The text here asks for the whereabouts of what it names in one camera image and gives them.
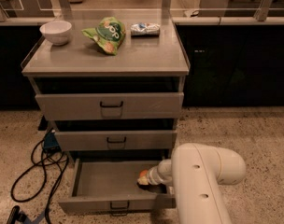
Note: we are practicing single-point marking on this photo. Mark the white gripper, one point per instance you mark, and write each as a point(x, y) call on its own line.
point(152, 176)

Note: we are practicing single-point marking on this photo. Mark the grey bottom drawer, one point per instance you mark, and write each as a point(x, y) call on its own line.
point(111, 187)

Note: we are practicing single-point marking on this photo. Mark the black tool on floor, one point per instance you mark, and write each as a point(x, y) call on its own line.
point(16, 215)

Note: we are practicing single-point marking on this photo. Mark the grey drawer cabinet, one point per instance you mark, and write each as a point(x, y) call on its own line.
point(142, 65)

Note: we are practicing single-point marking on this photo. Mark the grey middle drawer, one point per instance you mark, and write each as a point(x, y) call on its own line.
point(116, 140)

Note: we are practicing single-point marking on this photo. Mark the grey drawer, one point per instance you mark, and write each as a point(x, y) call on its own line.
point(116, 140)
point(93, 106)
point(111, 187)

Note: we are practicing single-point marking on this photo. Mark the blue power box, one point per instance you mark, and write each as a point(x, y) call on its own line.
point(50, 142)

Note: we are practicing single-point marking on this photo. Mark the green chip bag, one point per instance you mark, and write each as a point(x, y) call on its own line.
point(108, 35)

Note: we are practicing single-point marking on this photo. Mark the grey top drawer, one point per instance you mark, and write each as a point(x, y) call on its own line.
point(93, 106)

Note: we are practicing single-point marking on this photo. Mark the orange fruit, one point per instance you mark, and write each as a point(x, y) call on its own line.
point(143, 173)

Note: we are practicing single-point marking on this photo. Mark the white ceramic bowl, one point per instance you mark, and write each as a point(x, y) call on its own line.
point(57, 32)

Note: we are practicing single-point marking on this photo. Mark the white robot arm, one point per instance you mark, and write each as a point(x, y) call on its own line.
point(195, 172)

